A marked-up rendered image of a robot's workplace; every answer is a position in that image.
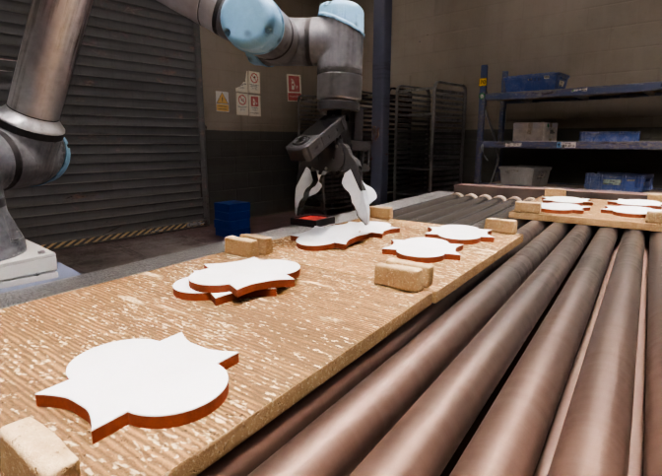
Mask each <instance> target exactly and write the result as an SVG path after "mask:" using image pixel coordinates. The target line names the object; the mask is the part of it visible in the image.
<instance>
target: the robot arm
mask: <svg viewBox="0 0 662 476"><path fill-rule="evenodd" d="M157 1H158V2H160V3H162V4H164V5H166V6H167V7H169V8H171V9H172V10H174V11H175V12H177V13H179V14H181V15H183V16H184V17H186V18H188V19H190V20H191V21H193V22H195V23H197V24H199V25H200V26H202V27H204V28H206V29H208V30H209V31H211V32H213V33H215V34H217V35H218V36H220V37H222V38H224V39H225V40H227V41H229V42H231V43H232V44H233V45H234V46H235V47H236V48H238V49H239V50H241V51H243V52H245V54H246V57H247V58H248V61H249V62H250V63H251V64H253V65H259V66H265V67H274V66H317V99H318V100H319V101H320V102H317V110H319V111H326V112H327V115H324V116H323V117H321V118H320V119H319V120H318V121H316V122H315V123H314V124H313V125H311V126H310V127H309V128H308V129H306V130H305V131H304V132H303V133H302V134H300V135H299V136H298V137H297V138H296V139H295V140H294V141H293V142H291V143H290V144H289V145H288V146H287V147H286V149H287V151H288V154H289V156H290V159H291V161H299V162H301V163H300V165H299V168H298V177H297V182H296V185H297V187H296V195H295V209H296V215H297V216H299V214H300V212H301V211H302V209H303V206H304V202H305V200H306V199H307V198H308V197H309V196H311V195H313V194H316V193H317V192H318V191H319V190H320V188H321V186H322V184H321V183H320V182H319V178H320V177H321V175H322V174H325V173H327V172H332V173H333V175H340V173H341V172H344V173H345V174H344V177H343V180H342V184H343V186H344V188H345V190H347V191H348V192H349V193H350V195H351V200H352V203H353V205H354V206H355V207H356V211H357V216H358V217H359V218H360V220H361V221H362V222H363V223H364V224H365V225H368V224H369V204H370V203H371V202H372V201H374V200H375V199H376V193H375V191H374V189H373V188H371V187H369V186H367V185H366V184H364V182H363V171H369V156H370V142H364V141H363V126H364V108H363V107H360V103H359V102H360V101H361V100H362V85H363V76H362V73H363V52H364V10H363V9H362V7H361V6H360V5H358V4H357V3H355V2H352V1H347V0H333V1H326V2H324V3H322V4H321V5H320V7H319V13H318V14H317V17H312V18H289V17H288V16H287V15H286V14H285V13H284V12H283V11H282V10H281V9H280V8H279V7H278V5H277V4H276V3H275V2H274V1H273V0H157ZM93 2H94V0H33V1H32V4H31V8H30V12H29V16H28V20H27V24H26V28H25V32H24V36H23V40H22V44H21V48H20V52H19V56H18V60H17V64H16V68H15V72H14V76H13V80H12V85H11V89H10V93H9V97H8V100H7V103H6V104H4V105H2V106H0V261H3V260H7V259H10V258H13V257H16V256H18V255H21V254H23V253H24V252H26V251H27V245H26V240H25V237H24V236H23V234H22V233H21V231H20V229H19V228H18V226H17V225H16V223H15V221H14V220H13V218H12V217H11V215H10V213H9V212H8V209H7V206H6V200H5V196H4V191H5V190H10V189H16V188H22V187H28V186H40V185H43V184H46V183H48V182H51V181H53V180H55V179H57V178H59V177H60V176H61V175H62V174H63V173H64V172H65V171H66V170H67V168H68V166H69V163H70V157H71V153H70V148H68V146H67V145H68V142H67V140H66V138H65V137H64V135H65V128H64V127H63V125H62V124H61V122H60V120H59V118H60V115H61V111H62V108H63V104H64V102H65V98H66V95H67V91H68V88H69V84H70V81H71V77H72V74H73V70H74V67H75V63H76V60H77V56H78V53H79V50H80V46H81V43H82V39H83V36H84V32H85V29H86V25H87V22H88V18H89V15H90V12H91V9H92V5H93ZM364 150H367V166H364ZM361 151H362V160H361V161H360V156H361Z"/></svg>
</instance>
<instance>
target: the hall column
mask: <svg viewBox="0 0 662 476"><path fill-rule="evenodd" d="M391 25H392V0H373V59H372V119H371V176H370V187H371V188H373V189H374V191H375V193H376V199H375V200H374V201H372V206H376V205H380V204H384V203H387V188H388V149H389V107H390V67H391Z"/></svg>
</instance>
